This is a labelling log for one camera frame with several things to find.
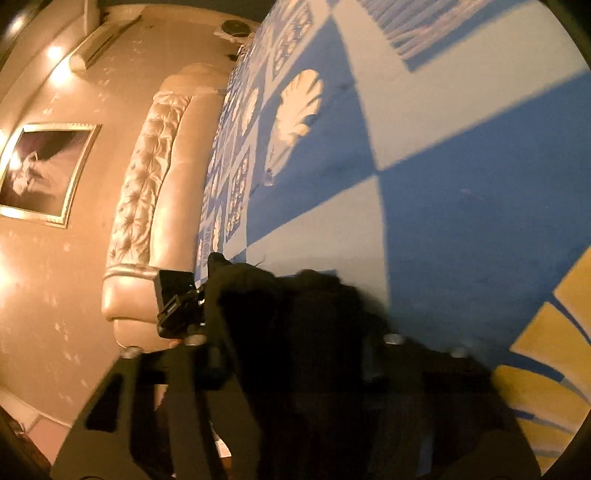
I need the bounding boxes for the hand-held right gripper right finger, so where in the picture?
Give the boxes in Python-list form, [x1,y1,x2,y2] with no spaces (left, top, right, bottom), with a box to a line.
[369,332,541,480]

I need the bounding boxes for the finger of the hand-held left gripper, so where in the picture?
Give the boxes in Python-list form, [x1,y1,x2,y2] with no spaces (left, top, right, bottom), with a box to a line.
[205,252,234,334]

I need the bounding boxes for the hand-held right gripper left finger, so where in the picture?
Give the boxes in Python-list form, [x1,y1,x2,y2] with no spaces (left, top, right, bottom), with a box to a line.
[51,336,230,480]

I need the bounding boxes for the black pants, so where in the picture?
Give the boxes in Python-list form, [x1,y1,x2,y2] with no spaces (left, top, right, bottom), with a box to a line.
[206,258,391,480]

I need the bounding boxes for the beige tufted headboard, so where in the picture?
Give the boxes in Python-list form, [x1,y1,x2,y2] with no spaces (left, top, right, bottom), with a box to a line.
[100,62,237,352]

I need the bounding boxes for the blue patterned bedsheet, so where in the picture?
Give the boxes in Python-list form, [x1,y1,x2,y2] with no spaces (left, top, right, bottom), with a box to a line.
[194,0,591,472]

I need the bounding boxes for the gold framed wall picture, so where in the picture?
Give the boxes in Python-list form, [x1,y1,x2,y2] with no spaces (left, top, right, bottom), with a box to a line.
[0,122,103,230]

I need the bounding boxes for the white wall air conditioner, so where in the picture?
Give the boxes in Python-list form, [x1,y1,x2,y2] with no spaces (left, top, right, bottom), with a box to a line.
[69,14,142,73]

